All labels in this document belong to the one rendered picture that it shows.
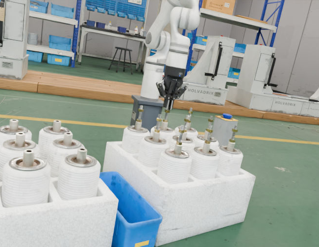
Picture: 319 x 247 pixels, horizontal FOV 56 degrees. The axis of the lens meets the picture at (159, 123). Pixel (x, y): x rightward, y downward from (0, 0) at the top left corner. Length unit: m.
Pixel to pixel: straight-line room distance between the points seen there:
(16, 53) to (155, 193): 2.28
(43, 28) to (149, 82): 7.88
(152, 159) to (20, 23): 2.18
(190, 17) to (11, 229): 0.82
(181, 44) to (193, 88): 2.11
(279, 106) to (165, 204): 3.10
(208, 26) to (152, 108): 8.95
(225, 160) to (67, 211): 0.55
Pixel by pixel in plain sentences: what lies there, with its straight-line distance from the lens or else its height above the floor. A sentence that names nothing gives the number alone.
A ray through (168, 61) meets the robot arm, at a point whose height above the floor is 0.51.
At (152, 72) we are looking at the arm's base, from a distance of 1.42.
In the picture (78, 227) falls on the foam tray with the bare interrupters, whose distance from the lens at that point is 0.74.
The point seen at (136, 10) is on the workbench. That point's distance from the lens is 7.03.
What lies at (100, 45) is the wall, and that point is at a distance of 9.27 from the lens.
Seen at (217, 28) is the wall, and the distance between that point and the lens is 10.46.
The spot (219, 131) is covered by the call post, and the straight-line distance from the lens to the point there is 1.28.
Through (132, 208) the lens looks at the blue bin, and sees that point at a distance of 0.95.
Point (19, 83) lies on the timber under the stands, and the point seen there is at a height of 0.07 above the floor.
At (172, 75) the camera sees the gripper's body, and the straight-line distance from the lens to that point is 1.08.
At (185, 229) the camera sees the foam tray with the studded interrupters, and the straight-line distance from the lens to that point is 0.96.
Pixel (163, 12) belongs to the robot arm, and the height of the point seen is 0.70.
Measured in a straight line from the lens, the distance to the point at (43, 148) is 0.94.
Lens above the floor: 0.54
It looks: 13 degrees down
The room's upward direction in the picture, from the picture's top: 10 degrees clockwise
